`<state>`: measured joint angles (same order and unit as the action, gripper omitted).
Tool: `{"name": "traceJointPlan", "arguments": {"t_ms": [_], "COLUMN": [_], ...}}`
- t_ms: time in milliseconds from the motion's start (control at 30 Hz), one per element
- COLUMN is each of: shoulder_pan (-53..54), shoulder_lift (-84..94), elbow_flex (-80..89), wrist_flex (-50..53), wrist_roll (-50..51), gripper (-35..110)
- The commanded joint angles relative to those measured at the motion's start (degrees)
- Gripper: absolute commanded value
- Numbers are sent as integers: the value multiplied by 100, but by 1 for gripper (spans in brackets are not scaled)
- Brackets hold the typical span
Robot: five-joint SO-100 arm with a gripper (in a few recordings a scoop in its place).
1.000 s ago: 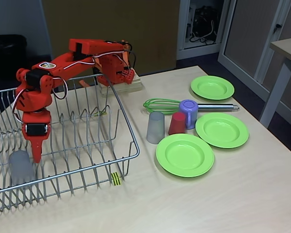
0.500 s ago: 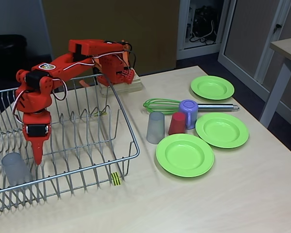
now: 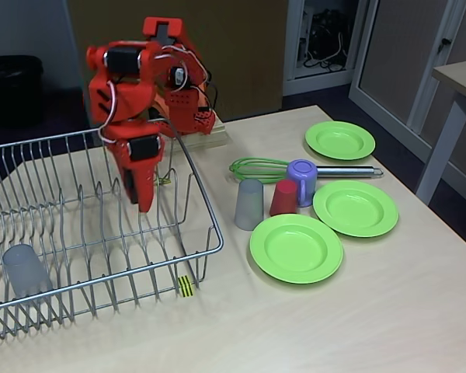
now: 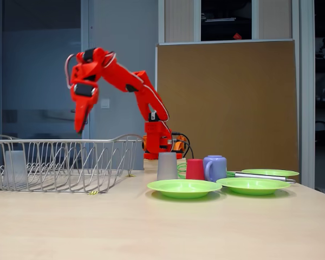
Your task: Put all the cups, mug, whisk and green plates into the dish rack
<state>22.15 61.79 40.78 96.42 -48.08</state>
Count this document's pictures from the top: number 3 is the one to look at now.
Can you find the brown cork board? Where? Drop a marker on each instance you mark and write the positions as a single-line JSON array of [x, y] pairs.
[[237, 58]]

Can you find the yellow black tape marker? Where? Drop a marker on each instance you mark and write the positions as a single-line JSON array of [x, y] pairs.
[[164, 181], [186, 286]]

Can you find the black trash bin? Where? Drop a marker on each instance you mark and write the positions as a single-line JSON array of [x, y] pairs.
[[11, 89]]

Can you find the grey translucent plastic cup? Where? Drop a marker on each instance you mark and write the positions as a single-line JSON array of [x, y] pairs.
[[249, 206], [23, 272]]

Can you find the red plastic cup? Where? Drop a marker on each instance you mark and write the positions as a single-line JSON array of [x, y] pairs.
[[283, 200]]

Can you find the red gripper black motor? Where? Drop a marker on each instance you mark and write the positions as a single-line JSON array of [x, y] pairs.
[[143, 148]]

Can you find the red printed robot arm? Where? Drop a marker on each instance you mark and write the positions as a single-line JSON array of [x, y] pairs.
[[120, 97]]

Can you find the white tambour door cabinet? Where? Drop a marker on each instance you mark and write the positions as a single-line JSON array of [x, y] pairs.
[[392, 58]]

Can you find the beige side table grey leg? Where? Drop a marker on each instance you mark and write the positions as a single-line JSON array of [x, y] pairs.
[[462, 72]]

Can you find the green plastic plate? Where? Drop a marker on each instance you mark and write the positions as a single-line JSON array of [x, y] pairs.
[[295, 248], [355, 210], [339, 140]]

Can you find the purple plastic mug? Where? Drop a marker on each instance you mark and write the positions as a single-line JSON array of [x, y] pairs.
[[303, 175]]

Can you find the wooden base block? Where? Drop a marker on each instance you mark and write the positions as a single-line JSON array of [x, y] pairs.
[[215, 138]]

